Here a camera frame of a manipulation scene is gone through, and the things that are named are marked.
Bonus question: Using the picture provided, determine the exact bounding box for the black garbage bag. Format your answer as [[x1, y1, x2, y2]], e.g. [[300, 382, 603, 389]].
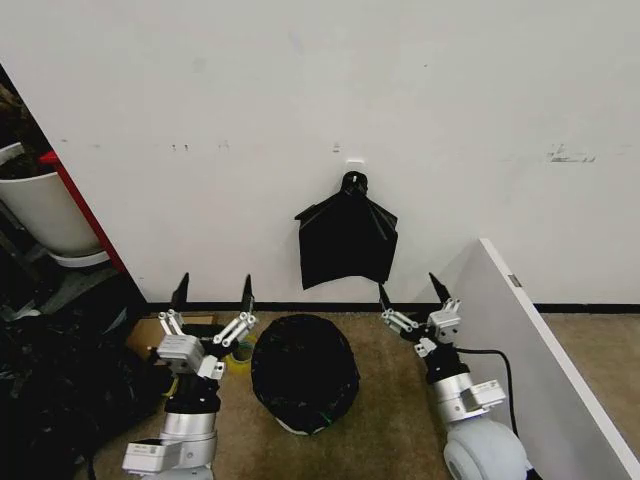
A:
[[293, 170, 400, 291]]

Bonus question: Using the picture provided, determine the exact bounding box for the dark potted plant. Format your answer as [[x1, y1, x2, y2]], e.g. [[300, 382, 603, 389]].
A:
[[0, 82, 44, 180]]

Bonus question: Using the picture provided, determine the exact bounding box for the brown cardboard box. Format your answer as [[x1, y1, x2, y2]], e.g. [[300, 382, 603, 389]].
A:
[[126, 311, 220, 362]]

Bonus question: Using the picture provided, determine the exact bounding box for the trash bin with black liner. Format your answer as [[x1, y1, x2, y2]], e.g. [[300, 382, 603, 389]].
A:
[[250, 313, 362, 437]]

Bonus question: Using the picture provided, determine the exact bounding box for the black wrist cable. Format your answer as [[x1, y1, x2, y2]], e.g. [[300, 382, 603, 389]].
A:
[[456, 347, 522, 437]]

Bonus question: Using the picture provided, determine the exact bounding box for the white board panel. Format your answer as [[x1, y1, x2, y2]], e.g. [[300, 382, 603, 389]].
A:
[[438, 237, 640, 480]]

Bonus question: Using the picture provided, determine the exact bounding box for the white plant pot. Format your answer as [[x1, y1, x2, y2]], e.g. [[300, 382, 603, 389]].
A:
[[0, 141, 109, 257]]

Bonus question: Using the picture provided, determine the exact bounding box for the pile of black bags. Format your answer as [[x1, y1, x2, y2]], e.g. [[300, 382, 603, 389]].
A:
[[0, 308, 172, 480]]

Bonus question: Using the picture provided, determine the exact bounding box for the yellow tape roll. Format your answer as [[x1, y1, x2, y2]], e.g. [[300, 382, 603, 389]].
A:
[[224, 338, 258, 377]]

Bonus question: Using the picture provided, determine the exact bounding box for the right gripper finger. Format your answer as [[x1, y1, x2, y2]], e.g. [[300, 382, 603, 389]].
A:
[[428, 271, 462, 315], [376, 281, 422, 342]]

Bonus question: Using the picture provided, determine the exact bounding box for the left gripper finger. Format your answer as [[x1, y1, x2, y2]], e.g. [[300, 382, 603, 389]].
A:
[[157, 271, 192, 338], [211, 273, 257, 348]]

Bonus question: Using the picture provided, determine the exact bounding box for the white pot saucer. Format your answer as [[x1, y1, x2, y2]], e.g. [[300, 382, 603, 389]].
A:
[[46, 248, 112, 270]]

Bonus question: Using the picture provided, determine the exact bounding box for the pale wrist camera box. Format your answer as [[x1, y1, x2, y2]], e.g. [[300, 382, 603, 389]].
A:
[[156, 334, 204, 376], [428, 306, 462, 345]]

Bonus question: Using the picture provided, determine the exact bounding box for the red edge strip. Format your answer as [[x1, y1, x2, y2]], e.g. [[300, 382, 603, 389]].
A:
[[38, 150, 130, 275]]

